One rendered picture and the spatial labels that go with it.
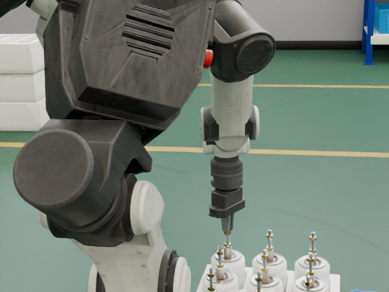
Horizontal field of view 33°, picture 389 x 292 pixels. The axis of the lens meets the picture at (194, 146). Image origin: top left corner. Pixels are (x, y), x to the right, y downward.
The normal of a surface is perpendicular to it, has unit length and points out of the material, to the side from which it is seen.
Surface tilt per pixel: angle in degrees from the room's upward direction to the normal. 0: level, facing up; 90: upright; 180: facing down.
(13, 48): 90
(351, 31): 90
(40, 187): 53
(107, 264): 120
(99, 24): 73
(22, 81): 90
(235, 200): 90
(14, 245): 0
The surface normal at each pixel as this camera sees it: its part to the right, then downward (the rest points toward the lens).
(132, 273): -0.14, 0.74
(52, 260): -0.03, -0.95
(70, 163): -0.16, -0.33
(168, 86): 0.38, -0.01
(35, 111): -0.11, 0.31
